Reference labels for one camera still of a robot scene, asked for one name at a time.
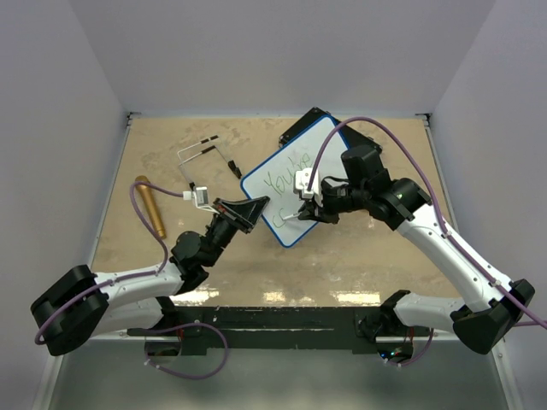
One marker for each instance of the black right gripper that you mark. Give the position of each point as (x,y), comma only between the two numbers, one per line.
(313,209)

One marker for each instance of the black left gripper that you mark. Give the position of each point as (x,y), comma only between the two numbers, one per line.
(244,213)

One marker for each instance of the white whiteboard marker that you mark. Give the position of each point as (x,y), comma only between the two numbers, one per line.
(291,216)

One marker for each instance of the blue framed whiteboard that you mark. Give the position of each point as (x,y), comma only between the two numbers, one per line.
(274,177)

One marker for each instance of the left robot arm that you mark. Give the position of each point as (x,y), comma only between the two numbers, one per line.
(82,304)

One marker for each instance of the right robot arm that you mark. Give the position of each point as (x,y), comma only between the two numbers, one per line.
(489,302)

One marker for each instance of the black hard case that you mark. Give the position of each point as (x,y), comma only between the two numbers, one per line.
(352,138)

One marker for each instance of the gold microphone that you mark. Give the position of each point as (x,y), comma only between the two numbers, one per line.
(152,209)

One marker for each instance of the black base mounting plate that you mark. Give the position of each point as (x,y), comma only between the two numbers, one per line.
(357,329)

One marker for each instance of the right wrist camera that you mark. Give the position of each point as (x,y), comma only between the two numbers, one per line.
(307,186)

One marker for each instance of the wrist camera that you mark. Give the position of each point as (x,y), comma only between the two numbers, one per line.
(200,197)
(307,186)

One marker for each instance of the wire whiteboard stand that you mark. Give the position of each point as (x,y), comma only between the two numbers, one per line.
(196,158)

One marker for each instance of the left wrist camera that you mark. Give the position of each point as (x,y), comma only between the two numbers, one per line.
(200,197)

